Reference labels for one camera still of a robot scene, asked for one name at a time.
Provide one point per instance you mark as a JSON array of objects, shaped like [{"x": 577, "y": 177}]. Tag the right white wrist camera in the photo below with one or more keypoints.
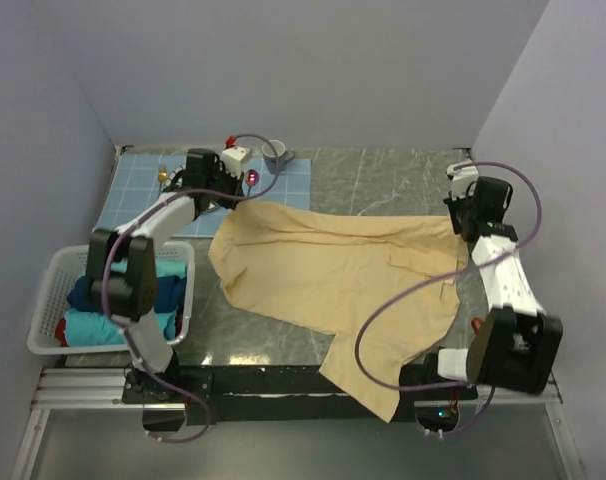
[{"x": 462, "y": 176}]

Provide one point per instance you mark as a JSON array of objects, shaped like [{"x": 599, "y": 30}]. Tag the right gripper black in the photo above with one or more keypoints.
[{"x": 453, "y": 204}]

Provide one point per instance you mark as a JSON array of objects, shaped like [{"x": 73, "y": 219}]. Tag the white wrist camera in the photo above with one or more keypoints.
[
  {"x": 234, "y": 159},
  {"x": 462, "y": 176}
]

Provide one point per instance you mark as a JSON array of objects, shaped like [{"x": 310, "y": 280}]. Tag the striped white plate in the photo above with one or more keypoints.
[{"x": 173, "y": 180}]

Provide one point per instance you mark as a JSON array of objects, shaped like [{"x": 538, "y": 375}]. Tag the grey mug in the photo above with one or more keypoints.
[{"x": 276, "y": 155}]

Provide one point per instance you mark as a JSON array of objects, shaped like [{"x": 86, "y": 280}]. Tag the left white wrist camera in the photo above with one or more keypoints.
[{"x": 234, "y": 159}]

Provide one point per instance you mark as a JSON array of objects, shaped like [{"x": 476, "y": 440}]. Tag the gold fork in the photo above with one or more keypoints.
[{"x": 162, "y": 173}]

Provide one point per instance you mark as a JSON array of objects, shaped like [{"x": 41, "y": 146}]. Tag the aluminium frame rail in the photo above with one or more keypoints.
[{"x": 102, "y": 389}]

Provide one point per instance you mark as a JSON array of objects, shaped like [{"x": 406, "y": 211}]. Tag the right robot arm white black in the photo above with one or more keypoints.
[{"x": 516, "y": 344}]

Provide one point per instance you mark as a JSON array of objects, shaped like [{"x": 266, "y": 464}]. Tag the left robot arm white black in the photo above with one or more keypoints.
[{"x": 127, "y": 299}]

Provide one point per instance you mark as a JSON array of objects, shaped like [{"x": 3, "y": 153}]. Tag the cream yellow t shirt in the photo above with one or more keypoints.
[{"x": 379, "y": 286}]

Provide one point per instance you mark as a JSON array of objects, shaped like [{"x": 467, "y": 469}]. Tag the teal folded shirt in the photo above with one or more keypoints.
[{"x": 163, "y": 268}]

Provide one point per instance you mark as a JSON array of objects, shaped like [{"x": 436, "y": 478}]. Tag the dark bowl orange inside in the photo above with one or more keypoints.
[{"x": 476, "y": 324}]

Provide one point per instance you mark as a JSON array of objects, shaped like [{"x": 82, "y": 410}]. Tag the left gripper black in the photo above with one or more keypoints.
[{"x": 236, "y": 183}]

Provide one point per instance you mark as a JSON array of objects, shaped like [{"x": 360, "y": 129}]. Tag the blue checked placemat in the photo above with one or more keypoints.
[{"x": 135, "y": 187}]

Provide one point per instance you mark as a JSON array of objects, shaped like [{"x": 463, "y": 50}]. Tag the white plastic basket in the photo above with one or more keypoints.
[{"x": 65, "y": 267}]

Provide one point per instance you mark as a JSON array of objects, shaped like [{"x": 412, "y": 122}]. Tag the dark blue rolled shirt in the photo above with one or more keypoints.
[{"x": 170, "y": 294}]

